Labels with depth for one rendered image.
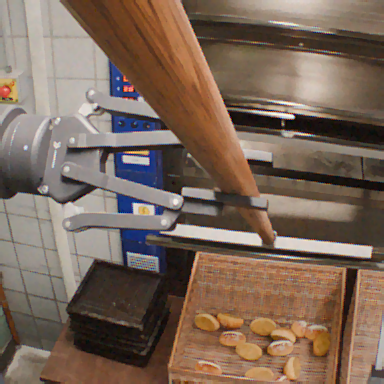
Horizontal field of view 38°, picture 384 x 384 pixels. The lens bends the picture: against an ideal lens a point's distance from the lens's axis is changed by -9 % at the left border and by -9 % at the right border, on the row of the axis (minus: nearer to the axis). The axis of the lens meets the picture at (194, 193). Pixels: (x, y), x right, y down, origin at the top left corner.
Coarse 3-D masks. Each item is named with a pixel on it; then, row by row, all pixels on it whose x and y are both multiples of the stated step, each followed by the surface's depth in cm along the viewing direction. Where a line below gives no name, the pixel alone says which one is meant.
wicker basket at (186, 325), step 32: (224, 256) 212; (192, 288) 205; (224, 288) 217; (256, 288) 214; (288, 288) 212; (320, 288) 210; (192, 320) 219; (320, 320) 214; (192, 352) 207; (224, 352) 207
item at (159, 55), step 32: (64, 0) 14; (96, 0) 13; (128, 0) 14; (160, 0) 15; (96, 32) 16; (128, 32) 16; (160, 32) 17; (192, 32) 20; (128, 64) 18; (160, 64) 19; (192, 64) 21; (160, 96) 22; (192, 96) 23; (192, 128) 27; (224, 128) 31; (224, 160) 36; (256, 192) 58; (256, 224) 81
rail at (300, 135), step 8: (240, 128) 170; (248, 128) 170; (256, 128) 169; (264, 128) 169; (272, 128) 169; (288, 136) 168; (296, 136) 167; (304, 136) 167; (312, 136) 166; (320, 136) 166; (328, 136) 166; (336, 136) 166; (344, 144) 165; (352, 144) 165; (360, 144) 164; (368, 144) 163; (376, 144) 163
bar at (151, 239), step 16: (160, 240) 169; (176, 240) 169; (192, 240) 169; (240, 256) 166; (256, 256) 165; (272, 256) 164; (288, 256) 163; (304, 256) 163; (320, 256) 162; (336, 256) 162
